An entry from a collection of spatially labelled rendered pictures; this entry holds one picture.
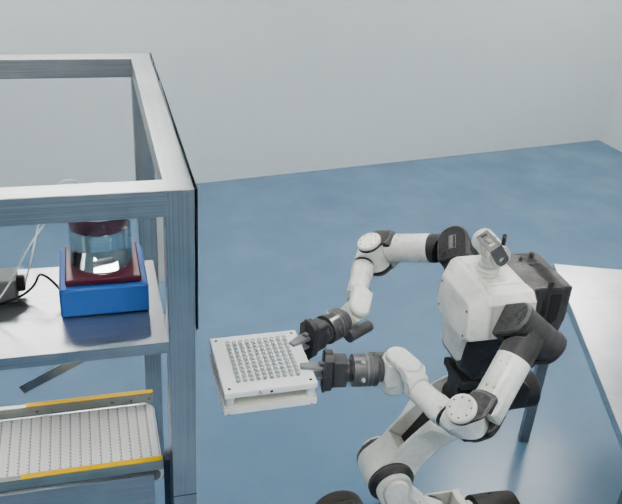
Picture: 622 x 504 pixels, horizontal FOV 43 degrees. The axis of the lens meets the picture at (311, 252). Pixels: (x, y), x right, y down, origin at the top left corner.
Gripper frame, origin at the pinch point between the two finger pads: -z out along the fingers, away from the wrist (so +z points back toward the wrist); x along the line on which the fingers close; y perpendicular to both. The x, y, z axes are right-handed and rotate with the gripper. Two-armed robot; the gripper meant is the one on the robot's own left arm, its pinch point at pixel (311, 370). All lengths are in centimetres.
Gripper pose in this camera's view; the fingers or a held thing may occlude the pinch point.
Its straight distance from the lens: 212.9
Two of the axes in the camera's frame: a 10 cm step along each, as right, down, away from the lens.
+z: 9.9, 0.1, 1.5
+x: -0.8, 8.8, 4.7
